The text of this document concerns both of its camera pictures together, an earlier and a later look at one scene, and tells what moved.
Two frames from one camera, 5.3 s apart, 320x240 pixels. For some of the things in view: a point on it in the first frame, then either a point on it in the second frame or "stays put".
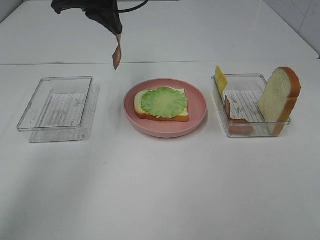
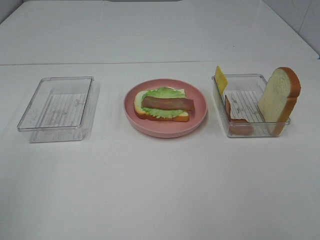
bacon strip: x=237 y=127 stays put
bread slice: x=139 y=111 stays put
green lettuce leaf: x=164 y=102 stays put
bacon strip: x=117 y=55 -> x=167 y=103
